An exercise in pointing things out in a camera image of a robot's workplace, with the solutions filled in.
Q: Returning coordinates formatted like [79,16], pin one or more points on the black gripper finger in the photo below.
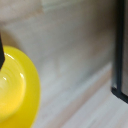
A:
[1,53]

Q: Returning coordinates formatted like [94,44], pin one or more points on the yellow bowl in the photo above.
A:
[16,90]

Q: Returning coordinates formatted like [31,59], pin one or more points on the dark framed drawer cabinet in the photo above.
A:
[118,50]

